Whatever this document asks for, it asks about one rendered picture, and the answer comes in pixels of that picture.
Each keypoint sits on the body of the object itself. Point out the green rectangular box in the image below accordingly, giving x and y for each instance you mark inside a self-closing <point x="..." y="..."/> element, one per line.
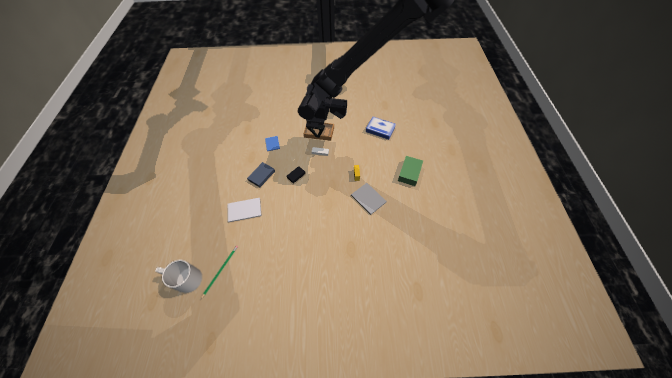
<point x="410" y="171"/>

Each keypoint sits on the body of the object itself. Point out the blue and white cardboard box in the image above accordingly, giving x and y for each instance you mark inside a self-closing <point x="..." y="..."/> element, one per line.
<point x="380" y="128"/>

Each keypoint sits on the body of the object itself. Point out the wooden ball-in-hole puzzle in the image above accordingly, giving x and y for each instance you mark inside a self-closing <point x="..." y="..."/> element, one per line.
<point x="326" y="134"/>

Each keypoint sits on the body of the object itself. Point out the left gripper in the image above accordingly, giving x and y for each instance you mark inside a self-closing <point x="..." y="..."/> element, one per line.
<point x="316" y="123"/>

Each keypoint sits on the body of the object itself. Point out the white rectangular block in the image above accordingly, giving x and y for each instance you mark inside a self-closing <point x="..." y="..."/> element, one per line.
<point x="320" y="151"/>

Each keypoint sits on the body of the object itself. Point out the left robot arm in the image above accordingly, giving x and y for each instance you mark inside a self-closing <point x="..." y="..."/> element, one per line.
<point x="328" y="82"/>

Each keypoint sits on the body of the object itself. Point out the grey mug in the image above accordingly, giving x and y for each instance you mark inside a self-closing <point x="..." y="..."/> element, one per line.
<point x="177" y="272"/>

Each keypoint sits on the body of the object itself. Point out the white flat rectangular card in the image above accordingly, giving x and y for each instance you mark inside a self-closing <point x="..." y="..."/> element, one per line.
<point x="244" y="209"/>

